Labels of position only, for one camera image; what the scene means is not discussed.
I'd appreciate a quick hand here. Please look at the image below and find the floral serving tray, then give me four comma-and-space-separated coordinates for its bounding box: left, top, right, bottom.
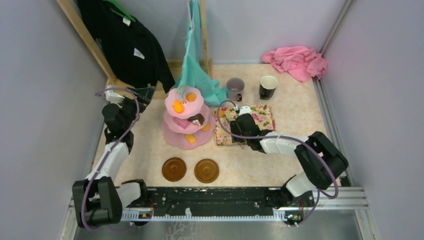
213, 104, 276, 147

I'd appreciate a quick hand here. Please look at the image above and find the orange round cookie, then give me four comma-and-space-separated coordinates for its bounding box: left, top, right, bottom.
201, 123, 211, 132

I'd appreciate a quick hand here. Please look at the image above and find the black mug white inside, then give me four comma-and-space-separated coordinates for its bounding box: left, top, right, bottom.
259, 75, 278, 100

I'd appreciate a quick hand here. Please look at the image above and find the chocolate cake slice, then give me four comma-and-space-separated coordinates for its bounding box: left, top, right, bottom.
187, 113, 205, 126

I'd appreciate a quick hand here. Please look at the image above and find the pink wafer biscuit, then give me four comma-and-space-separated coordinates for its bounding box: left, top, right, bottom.
172, 117, 191, 130

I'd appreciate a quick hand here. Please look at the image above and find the orange biscuit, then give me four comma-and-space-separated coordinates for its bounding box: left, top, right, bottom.
184, 134, 197, 145

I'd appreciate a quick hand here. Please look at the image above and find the brown wooden coaster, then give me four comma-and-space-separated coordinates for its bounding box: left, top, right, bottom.
161, 157, 187, 182
194, 158, 220, 184

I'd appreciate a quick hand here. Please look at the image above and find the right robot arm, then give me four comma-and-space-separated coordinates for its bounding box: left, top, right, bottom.
229, 113, 349, 206

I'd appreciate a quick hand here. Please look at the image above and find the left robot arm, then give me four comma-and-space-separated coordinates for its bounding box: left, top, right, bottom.
72, 85, 156, 230

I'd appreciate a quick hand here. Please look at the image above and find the orange croissant pastry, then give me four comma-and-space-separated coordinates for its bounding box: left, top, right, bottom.
172, 100, 185, 114

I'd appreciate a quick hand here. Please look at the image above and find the grey mug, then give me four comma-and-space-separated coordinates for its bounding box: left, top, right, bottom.
226, 77, 245, 102

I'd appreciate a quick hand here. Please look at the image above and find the black hanging shirt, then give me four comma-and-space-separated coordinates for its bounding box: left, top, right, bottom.
77, 0, 176, 93

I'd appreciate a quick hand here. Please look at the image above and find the pink three-tier cake stand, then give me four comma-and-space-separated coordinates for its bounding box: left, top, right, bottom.
161, 87, 216, 150

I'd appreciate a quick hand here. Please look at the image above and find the teal hanging shirt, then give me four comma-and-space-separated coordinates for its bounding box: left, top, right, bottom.
175, 0, 227, 107

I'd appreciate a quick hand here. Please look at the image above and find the pink crumpled cloth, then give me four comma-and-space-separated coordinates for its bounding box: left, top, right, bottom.
261, 45, 328, 83

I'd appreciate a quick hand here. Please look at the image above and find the green clothes hanger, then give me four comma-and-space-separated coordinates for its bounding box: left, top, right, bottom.
103, 0, 136, 22

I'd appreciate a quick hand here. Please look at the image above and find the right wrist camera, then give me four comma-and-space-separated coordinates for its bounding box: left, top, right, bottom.
238, 105, 252, 116

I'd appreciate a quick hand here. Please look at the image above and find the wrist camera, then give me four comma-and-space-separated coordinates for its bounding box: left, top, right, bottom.
104, 84, 124, 104
238, 105, 252, 116

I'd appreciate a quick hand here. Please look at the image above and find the wooden clothes rack frame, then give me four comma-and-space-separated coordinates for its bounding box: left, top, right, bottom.
56, 0, 213, 88

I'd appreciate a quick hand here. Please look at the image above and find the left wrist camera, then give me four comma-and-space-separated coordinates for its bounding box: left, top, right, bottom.
104, 84, 124, 104

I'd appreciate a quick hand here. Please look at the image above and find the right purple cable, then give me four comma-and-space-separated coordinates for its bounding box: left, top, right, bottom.
216, 99, 340, 228

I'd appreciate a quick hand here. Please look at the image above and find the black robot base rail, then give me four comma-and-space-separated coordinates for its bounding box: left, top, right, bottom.
129, 187, 315, 217

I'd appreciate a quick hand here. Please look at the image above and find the aluminium frame rail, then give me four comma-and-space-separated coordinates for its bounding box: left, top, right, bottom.
313, 0, 381, 240

